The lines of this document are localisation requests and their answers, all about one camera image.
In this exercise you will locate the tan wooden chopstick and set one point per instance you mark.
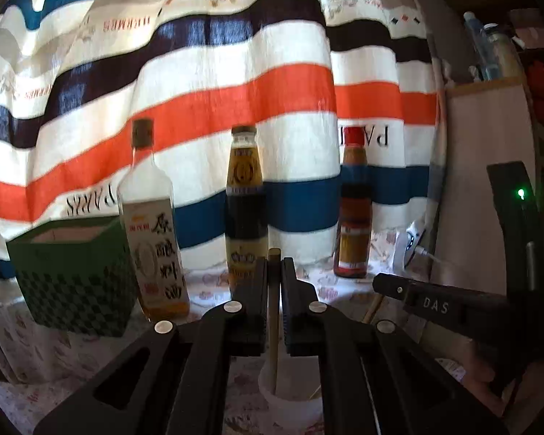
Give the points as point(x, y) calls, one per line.
point(372, 309)
point(273, 362)

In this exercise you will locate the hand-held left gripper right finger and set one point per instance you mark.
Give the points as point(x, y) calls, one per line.
point(294, 317)

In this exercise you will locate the clear cooking wine bottle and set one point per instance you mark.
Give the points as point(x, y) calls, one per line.
point(156, 253)

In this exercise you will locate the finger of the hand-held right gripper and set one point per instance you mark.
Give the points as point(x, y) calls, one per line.
point(390, 286)

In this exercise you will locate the bear print cloth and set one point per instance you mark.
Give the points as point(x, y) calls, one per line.
point(208, 290)

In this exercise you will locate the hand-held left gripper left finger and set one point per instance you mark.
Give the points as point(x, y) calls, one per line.
point(254, 308)

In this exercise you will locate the striped curtain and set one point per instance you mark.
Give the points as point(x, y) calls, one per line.
point(208, 77)

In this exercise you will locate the white plastic cup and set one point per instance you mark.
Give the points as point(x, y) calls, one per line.
point(290, 410)

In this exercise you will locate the person's right hand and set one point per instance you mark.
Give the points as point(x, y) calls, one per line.
point(478, 371)

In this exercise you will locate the light wooden cabinet panel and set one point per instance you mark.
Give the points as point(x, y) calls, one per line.
point(476, 167)

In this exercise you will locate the white power adapter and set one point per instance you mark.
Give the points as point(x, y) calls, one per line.
point(408, 247)

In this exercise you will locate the red cap sauce bottle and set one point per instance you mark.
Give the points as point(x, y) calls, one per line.
point(353, 226)

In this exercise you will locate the dark sauce bottle yellow label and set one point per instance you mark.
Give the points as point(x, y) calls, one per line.
point(247, 217)

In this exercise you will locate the green checkered box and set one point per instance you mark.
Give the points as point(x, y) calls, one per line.
point(72, 281)

